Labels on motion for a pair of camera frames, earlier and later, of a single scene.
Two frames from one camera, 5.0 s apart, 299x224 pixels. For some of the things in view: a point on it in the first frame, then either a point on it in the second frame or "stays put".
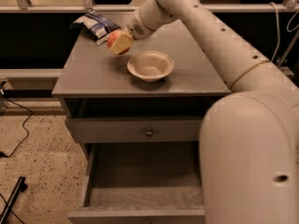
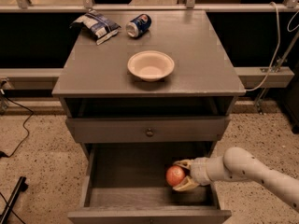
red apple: x=111 y=38 -> x=174 y=175
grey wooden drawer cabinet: x=144 y=137 stays put
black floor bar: x=20 y=187 stays put
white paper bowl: x=150 y=65 stays put
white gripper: x=137 y=27 -> x=199 y=171
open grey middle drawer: x=147 y=182 stays put
